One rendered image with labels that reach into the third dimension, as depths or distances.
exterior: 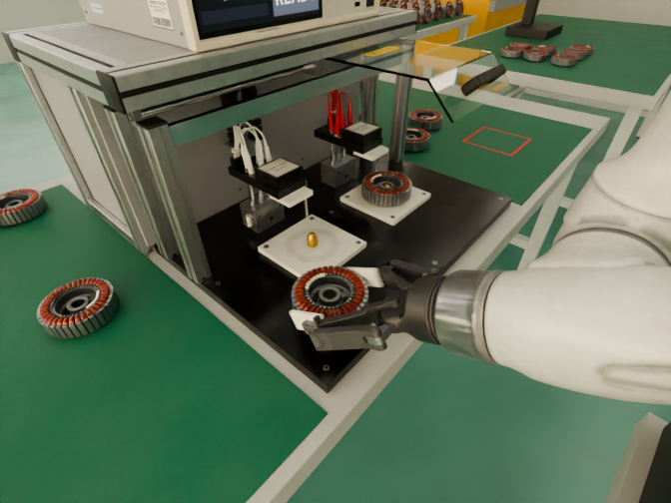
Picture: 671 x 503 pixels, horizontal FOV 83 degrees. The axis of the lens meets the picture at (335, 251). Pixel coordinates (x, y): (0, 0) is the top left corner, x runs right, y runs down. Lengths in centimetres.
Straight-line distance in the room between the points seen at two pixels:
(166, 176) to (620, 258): 53
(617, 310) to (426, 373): 122
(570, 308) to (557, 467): 118
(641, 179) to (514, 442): 115
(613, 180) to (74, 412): 69
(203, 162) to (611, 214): 68
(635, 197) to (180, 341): 60
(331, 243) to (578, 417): 113
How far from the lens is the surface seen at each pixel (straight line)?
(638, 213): 42
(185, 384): 61
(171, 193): 62
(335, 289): 57
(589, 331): 32
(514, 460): 144
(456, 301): 38
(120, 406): 63
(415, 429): 140
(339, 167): 92
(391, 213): 83
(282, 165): 72
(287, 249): 73
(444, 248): 78
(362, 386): 58
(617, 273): 34
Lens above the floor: 124
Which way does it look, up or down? 40 degrees down
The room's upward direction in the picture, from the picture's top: 1 degrees counter-clockwise
